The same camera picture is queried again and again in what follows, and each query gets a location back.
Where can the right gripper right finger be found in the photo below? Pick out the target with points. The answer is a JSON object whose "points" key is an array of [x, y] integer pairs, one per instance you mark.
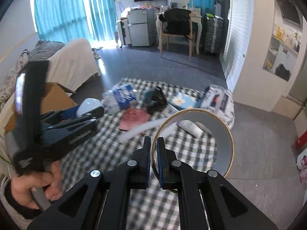
{"points": [[190, 184]]}

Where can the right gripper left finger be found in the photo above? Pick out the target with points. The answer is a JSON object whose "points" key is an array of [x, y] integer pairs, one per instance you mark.
{"points": [[132, 175]]}

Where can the white foam tube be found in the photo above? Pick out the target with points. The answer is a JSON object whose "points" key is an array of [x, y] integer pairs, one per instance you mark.
{"points": [[139, 129]]}

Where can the light blue earbud case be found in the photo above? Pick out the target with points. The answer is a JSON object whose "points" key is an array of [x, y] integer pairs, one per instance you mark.
{"points": [[88, 105]]}

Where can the tape roll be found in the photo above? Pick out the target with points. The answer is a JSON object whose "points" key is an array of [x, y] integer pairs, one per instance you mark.
{"points": [[220, 143]]}

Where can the blue floral tissue pack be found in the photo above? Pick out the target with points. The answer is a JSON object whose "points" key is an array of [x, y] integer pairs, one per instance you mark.
{"points": [[182, 101]]}

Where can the clear jar blue label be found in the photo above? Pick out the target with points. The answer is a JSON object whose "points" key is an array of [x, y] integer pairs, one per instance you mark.
{"points": [[119, 98]]}

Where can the person left hand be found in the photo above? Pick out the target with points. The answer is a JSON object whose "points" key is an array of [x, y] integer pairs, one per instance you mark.
{"points": [[22, 186]]}

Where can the checkered tablecloth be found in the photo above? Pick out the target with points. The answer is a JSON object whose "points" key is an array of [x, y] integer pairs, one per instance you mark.
{"points": [[153, 208]]}

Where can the cardboard box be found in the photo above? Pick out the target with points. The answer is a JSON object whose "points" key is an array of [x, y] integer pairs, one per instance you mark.
{"points": [[56, 98]]}

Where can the white lotion tube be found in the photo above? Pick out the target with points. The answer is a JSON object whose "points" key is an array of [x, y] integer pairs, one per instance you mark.
{"points": [[196, 129]]}

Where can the black glossy box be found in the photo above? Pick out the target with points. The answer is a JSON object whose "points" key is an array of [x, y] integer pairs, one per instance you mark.
{"points": [[155, 100]]}

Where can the blue curtain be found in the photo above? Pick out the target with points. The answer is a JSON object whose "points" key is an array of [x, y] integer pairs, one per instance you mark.
{"points": [[64, 20]]}

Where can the white drawer cabinet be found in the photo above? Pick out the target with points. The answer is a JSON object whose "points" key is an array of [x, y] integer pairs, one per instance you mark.
{"points": [[124, 31]]}

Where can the red bottle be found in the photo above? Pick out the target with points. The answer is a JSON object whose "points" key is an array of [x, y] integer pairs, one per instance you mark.
{"points": [[301, 141]]}

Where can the wooden chair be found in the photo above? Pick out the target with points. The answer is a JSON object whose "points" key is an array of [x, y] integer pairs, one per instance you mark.
{"points": [[190, 42]]}

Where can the black suitcase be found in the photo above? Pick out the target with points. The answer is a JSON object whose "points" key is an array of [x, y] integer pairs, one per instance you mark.
{"points": [[212, 36]]}

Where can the white mini fridge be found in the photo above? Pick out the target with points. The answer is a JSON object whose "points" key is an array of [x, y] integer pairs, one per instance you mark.
{"points": [[142, 27]]}

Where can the black backpack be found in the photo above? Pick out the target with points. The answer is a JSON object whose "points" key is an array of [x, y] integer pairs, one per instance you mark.
{"points": [[177, 22]]}

